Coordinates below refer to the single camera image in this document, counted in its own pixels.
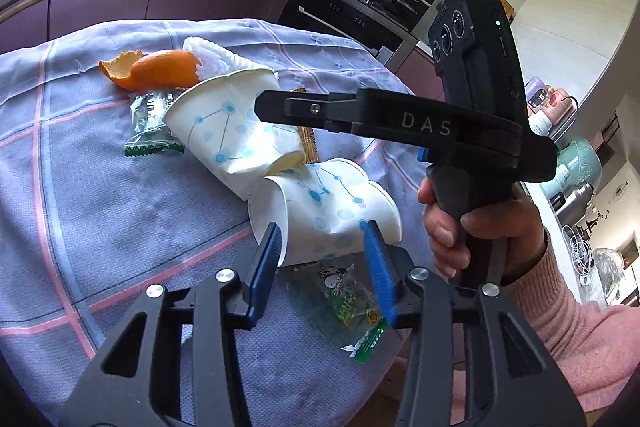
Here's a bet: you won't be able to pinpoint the white tissue with peel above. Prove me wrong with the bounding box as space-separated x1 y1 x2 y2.
182 37 264 81

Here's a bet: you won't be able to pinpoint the person's right hand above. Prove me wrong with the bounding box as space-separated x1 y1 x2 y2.
418 179 548 281

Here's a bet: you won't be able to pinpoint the patterned paper cup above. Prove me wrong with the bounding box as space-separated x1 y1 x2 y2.
163 67 305 200
248 158 402 267

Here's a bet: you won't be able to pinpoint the orange peel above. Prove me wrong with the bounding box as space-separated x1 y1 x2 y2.
98 50 201 92

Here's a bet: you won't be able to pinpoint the green snack wrapper at edge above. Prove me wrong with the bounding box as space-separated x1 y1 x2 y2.
319 263 388 364

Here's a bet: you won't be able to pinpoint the black built-in oven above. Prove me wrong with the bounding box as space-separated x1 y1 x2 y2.
278 0 418 72

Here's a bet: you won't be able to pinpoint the green candy wrapper near peel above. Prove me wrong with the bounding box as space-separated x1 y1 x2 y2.
124 89 186 157

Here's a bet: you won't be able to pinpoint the purple base cabinets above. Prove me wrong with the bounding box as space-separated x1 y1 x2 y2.
0 0 302 56

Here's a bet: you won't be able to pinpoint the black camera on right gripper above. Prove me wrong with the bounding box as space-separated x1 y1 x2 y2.
427 0 528 127

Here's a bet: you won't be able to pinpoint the gold foil snack wrapper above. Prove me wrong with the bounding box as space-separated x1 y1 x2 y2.
292 86 319 166

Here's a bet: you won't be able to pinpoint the mint green appliance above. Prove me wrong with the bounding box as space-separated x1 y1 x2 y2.
541 139 602 200

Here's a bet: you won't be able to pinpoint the pink sleeve right forearm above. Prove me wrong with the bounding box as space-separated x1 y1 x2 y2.
504 247 639 413

